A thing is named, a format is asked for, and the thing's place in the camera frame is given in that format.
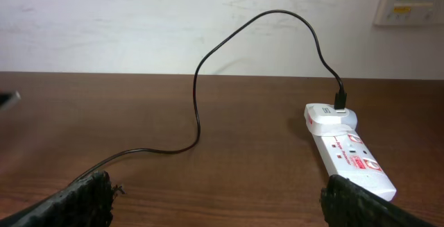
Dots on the white USB charger adapter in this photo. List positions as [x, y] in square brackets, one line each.
[323, 120]

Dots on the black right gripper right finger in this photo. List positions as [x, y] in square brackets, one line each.
[345, 203]

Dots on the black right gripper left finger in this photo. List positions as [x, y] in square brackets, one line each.
[84, 203]

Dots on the white wall control panel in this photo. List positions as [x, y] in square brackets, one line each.
[409, 13]

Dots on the black flip smartphone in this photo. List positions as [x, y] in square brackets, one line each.
[8, 99]

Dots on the white power strip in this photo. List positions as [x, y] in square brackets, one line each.
[347, 155]

